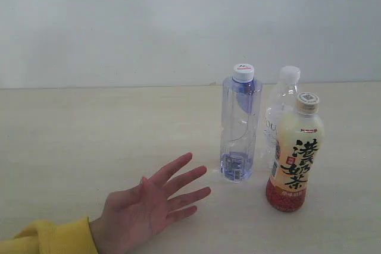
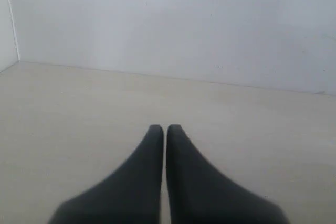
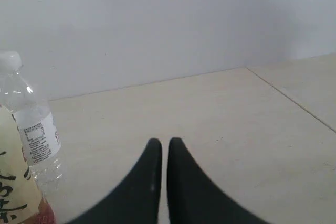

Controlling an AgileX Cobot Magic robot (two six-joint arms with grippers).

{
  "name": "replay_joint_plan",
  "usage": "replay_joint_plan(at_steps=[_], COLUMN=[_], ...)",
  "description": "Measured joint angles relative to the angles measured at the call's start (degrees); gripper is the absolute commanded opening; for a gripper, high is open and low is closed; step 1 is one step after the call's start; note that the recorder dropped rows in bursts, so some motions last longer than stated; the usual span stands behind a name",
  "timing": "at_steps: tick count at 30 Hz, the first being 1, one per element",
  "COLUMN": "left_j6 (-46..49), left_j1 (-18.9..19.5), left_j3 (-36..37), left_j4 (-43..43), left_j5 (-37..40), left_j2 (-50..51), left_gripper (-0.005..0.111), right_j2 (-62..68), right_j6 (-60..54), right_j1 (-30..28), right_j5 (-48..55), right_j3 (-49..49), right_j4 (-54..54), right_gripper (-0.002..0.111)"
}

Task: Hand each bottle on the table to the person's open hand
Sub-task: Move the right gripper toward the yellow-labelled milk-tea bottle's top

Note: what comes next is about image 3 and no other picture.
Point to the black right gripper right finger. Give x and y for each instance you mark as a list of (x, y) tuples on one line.
[(193, 197)]

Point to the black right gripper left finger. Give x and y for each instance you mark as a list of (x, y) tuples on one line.
[(137, 197)]

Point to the clear bottle white label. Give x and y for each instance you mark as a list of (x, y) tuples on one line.
[(35, 122)]

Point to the cream snack bag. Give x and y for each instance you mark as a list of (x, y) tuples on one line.
[(21, 199)]

